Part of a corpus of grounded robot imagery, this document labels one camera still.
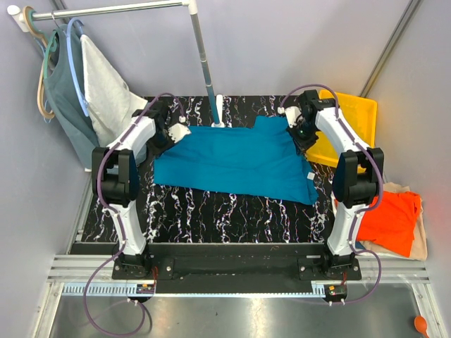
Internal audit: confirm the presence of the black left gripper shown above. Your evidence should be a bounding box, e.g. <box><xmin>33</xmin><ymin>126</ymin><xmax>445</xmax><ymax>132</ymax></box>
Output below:
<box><xmin>145</xmin><ymin>129</ymin><xmax>178</xmax><ymax>159</ymax></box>

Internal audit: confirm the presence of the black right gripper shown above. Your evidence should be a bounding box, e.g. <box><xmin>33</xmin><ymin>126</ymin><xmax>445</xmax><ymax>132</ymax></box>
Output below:
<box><xmin>285</xmin><ymin>120</ymin><xmax>319</xmax><ymax>156</ymax></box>

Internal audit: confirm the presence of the blue t-shirt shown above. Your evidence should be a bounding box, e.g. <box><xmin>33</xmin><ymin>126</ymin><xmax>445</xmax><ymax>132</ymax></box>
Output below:
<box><xmin>154</xmin><ymin>116</ymin><xmax>318</xmax><ymax>206</ymax></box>

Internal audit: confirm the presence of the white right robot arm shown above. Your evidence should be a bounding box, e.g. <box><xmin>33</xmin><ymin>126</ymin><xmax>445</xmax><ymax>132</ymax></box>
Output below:
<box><xmin>278</xmin><ymin>84</ymin><xmax>384</xmax><ymax>279</ymax></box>

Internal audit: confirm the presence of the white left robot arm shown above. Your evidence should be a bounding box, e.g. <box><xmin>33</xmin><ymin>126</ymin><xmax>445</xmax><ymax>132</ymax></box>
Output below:
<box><xmin>92</xmin><ymin>99</ymin><xmax>188</xmax><ymax>279</ymax></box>

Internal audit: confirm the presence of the white hanging shirt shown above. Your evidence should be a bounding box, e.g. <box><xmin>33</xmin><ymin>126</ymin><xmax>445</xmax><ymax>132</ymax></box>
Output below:
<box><xmin>80</xmin><ymin>35</ymin><xmax>147</xmax><ymax>146</ymax></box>

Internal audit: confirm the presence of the yellow plastic bin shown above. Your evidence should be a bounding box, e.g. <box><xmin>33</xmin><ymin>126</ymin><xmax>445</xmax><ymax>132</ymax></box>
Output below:
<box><xmin>306</xmin><ymin>92</ymin><xmax>378</xmax><ymax>168</ymax></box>

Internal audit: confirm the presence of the light blue hanger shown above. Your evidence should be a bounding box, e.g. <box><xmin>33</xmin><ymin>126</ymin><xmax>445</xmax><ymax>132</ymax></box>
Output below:
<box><xmin>66</xmin><ymin>18</ymin><xmax>89</xmax><ymax>117</ymax></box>

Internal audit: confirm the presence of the grey-green hanging shirt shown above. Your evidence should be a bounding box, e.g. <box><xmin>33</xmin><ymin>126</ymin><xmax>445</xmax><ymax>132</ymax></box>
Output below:
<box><xmin>43</xmin><ymin>25</ymin><xmax>100</xmax><ymax>170</ymax></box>

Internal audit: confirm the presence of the wooden hanger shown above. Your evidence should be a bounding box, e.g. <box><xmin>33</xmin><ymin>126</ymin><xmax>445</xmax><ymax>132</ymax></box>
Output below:
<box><xmin>22</xmin><ymin>6</ymin><xmax>55</xmax><ymax>120</ymax></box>

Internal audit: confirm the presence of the orange folded t-shirt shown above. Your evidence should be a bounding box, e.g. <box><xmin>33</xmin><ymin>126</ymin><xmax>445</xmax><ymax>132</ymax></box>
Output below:
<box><xmin>357</xmin><ymin>191</ymin><xmax>421</xmax><ymax>257</ymax></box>

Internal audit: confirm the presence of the green hanger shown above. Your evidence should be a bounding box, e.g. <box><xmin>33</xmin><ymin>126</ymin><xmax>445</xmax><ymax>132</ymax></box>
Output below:
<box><xmin>42</xmin><ymin>30</ymin><xmax>58</xmax><ymax>77</ymax></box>

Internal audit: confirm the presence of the beige folded t-shirt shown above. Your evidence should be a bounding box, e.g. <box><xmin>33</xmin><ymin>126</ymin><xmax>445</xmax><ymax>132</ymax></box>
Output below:
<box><xmin>361</xmin><ymin>182</ymin><xmax>428</xmax><ymax>261</ymax></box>

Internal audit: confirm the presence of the metal clothes rack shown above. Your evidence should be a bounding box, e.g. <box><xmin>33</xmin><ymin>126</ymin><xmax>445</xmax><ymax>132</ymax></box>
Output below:
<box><xmin>7</xmin><ymin>0</ymin><xmax>225</xmax><ymax>127</ymax></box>

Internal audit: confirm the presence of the orange rubber bulb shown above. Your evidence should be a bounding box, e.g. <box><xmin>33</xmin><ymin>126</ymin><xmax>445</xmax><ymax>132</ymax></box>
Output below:
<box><xmin>414</xmin><ymin>315</ymin><xmax>429</xmax><ymax>338</ymax></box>

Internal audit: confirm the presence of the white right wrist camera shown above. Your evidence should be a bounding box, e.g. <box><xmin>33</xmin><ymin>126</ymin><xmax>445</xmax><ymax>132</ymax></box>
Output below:
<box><xmin>278</xmin><ymin>106</ymin><xmax>303</xmax><ymax>128</ymax></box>

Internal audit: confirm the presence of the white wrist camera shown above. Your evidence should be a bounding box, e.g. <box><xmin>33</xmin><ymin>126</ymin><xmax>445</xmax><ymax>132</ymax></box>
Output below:
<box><xmin>278</xmin><ymin>106</ymin><xmax>303</xmax><ymax>128</ymax></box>
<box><xmin>168</xmin><ymin>116</ymin><xmax>191</xmax><ymax>144</ymax></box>

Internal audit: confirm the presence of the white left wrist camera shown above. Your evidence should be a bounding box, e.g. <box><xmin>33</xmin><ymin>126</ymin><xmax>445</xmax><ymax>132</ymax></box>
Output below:
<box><xmin>168</xmin><ymin>116</ymin><xmax>191</xmax><ymax>144</ymax></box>

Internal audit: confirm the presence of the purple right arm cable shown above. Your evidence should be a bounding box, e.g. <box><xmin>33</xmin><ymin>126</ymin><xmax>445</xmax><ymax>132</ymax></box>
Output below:
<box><xmin>278</xmin><ymin>82</ymin><xmax>385</xmax><ymax>306</ymax></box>

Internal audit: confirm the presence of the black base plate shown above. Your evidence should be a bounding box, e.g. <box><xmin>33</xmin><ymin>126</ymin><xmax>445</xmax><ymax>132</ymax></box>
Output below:
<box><xmin>112</xmin><ymin>244</ymin><xmax>362</xmax><ymax>298</ymax></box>

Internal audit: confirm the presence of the aluminium corner rail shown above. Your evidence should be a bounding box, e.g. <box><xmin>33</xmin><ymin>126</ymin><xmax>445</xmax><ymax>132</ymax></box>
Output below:
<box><xmin>359</xmin><ymin>0</ymin><xmax>423</xmax><ymax>99</ymax></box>

